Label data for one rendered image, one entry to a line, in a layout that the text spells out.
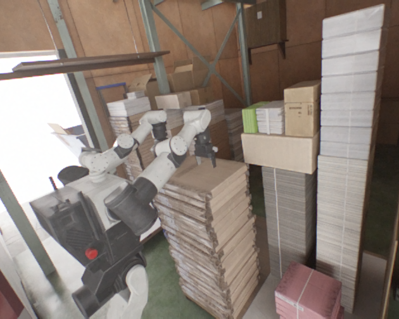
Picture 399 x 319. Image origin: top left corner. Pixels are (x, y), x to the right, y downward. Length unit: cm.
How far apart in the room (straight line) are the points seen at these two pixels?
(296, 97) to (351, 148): 36
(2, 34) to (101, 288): 279
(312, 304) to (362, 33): 128
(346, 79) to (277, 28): 392
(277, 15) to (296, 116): 389
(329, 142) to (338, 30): 49
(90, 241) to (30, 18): 285
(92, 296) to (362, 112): 133
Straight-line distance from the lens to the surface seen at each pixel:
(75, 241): 87
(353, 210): 140
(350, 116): 121
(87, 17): 364
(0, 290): 142
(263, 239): 232
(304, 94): 125
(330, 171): 131
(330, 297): 151
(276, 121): 135
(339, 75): 119
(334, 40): 119
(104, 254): 94
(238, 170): 129
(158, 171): 80
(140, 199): 75
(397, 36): 492
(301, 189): 141
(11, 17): 337
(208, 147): 109
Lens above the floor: 167
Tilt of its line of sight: 21 degrees down
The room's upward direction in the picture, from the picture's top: 10 degrees counter-clockwise
